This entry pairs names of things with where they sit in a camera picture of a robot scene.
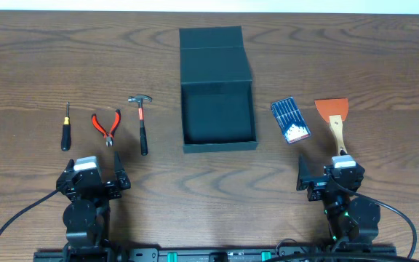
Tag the small claw hammer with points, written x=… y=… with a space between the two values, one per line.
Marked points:
x=143 y=137

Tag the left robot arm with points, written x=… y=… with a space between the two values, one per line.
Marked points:
x=87 y=218

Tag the dark green hinged box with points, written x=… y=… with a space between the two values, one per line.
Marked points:
x=216 y=91

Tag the red handled pliers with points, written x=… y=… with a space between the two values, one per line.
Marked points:
x=107 y=135

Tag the blue precision screwdriver set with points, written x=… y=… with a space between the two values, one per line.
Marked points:
x=290 y=120

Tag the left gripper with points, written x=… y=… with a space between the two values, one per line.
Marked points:
x=95 y=188

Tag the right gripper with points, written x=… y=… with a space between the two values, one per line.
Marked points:
x=325 y=186

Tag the black mounting rail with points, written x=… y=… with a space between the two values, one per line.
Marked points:
x=156 y=255

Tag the black yellow screwdriver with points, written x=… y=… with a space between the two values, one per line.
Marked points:
x=66 y=133

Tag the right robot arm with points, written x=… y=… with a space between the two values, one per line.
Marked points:
x=353 y=223

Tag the orange scraper wooden handle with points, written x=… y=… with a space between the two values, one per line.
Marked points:
x=334 y=112

